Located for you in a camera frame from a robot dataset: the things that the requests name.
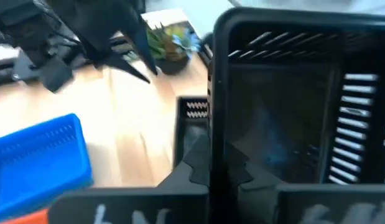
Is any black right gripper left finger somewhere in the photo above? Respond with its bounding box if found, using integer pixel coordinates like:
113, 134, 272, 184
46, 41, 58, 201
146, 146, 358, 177
48, 133, 211, 224

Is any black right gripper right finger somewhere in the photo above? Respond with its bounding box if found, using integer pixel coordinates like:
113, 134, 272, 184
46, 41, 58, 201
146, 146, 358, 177
226, 145, 385, 224

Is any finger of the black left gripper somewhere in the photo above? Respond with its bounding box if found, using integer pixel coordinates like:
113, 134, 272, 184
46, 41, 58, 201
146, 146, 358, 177
86, 0, 159, 77
94, 52, 151, 85

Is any black slotted plastic basket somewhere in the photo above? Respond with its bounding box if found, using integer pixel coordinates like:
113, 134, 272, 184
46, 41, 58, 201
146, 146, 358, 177
206, 6, 385, 224

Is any potted green succulent plant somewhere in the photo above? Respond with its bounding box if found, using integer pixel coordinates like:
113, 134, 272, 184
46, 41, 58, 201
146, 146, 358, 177
146, 22, 202, 77

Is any blue slotted plastic basket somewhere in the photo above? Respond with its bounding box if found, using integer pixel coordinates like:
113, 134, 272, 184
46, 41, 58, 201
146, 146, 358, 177
0, 113, 95, 222

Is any orange slotted plastic basket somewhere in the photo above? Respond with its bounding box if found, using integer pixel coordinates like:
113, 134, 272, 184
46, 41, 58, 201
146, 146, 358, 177
1, 207, 50, 224

